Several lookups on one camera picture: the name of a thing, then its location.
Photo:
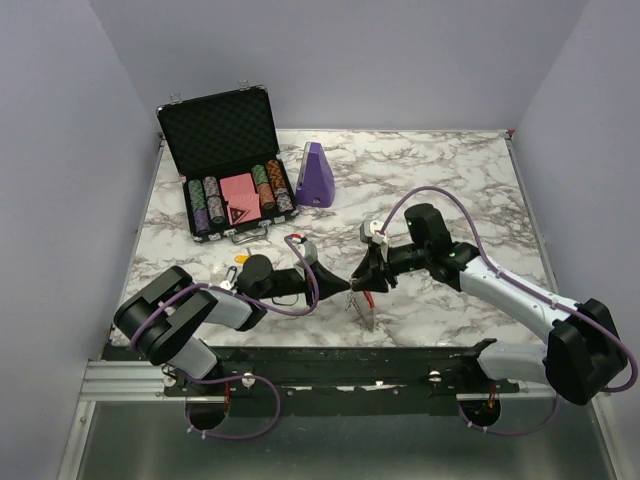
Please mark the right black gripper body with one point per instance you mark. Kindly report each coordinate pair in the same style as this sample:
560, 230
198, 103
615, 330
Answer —
396, 263

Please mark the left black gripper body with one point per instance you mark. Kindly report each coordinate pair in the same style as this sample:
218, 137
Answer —
309, 286

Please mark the key with black tag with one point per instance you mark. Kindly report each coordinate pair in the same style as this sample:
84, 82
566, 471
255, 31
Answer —
228, 282
352, 284

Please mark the metal key organizer red handle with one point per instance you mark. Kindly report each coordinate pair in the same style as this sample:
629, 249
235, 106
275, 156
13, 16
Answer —
363, 306

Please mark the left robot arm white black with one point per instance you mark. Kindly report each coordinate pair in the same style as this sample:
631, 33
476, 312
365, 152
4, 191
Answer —
160, 321

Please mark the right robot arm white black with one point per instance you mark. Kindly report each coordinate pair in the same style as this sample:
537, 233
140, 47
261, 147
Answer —
578, 355

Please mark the key with yellow tag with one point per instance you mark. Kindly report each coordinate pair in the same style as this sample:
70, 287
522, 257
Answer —
241, 259

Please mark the purple metronome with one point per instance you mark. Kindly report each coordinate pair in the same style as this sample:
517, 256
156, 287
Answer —
315, 186

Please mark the pink playing card deck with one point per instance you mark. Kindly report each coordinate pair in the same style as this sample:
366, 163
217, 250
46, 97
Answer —
240, 191

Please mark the black poker chip case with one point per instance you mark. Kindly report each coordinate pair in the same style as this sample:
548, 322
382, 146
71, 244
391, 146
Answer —
221, 136

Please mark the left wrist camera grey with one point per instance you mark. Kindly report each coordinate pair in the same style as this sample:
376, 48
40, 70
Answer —
308, 251

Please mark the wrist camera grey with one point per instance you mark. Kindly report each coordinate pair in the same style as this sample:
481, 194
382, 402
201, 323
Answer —
308, 251
371, 234

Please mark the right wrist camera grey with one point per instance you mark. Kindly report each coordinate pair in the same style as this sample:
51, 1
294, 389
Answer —
371, 234

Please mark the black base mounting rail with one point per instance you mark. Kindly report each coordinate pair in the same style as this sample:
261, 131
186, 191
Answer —
262, 382

